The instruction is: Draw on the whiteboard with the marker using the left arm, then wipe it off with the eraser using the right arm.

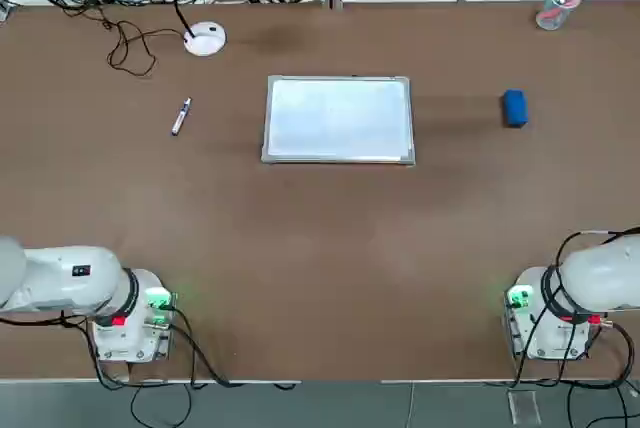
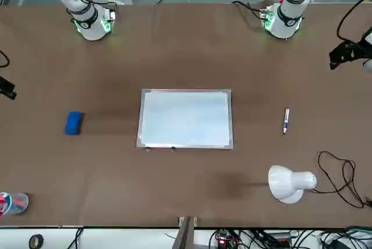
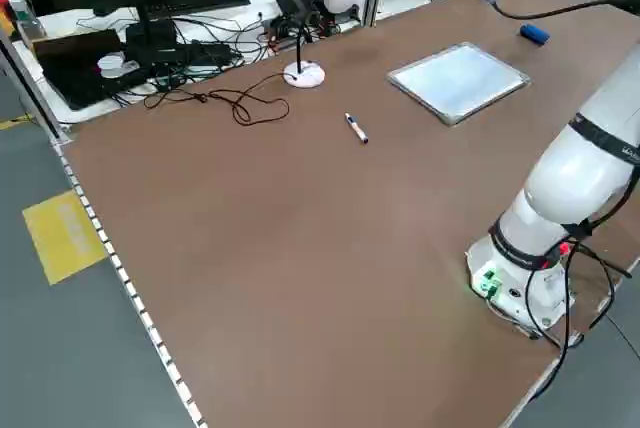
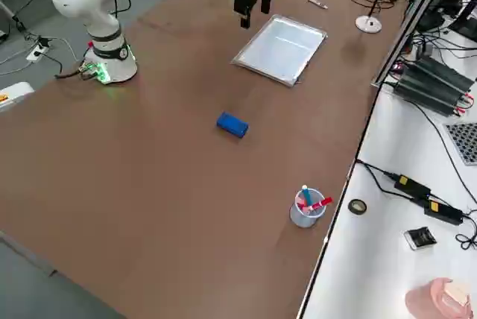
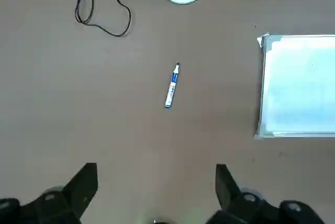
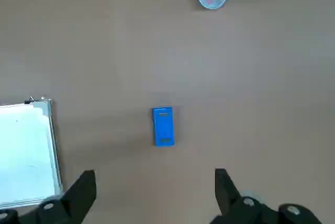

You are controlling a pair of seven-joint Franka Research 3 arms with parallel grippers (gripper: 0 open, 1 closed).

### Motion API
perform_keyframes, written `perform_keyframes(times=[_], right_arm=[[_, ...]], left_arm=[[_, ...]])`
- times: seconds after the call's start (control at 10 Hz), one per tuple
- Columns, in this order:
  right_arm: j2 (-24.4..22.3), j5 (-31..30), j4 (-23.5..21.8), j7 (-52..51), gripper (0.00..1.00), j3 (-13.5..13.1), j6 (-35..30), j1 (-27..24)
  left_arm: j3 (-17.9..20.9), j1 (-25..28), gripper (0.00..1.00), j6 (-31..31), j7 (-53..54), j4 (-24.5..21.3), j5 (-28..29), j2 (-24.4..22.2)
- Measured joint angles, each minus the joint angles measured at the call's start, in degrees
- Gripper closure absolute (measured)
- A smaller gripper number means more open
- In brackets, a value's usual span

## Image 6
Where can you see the small black binder clip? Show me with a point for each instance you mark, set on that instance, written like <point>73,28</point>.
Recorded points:
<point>27,101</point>

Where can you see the metal framed whiteboard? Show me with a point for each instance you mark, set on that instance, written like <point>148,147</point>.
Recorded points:
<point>23,156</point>

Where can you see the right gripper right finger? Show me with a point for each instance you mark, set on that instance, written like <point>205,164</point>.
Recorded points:
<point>230,203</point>

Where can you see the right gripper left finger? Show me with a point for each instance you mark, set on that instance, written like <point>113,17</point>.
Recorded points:
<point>76,197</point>

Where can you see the blue plastic eraser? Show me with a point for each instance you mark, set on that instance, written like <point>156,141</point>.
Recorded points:
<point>163,127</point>

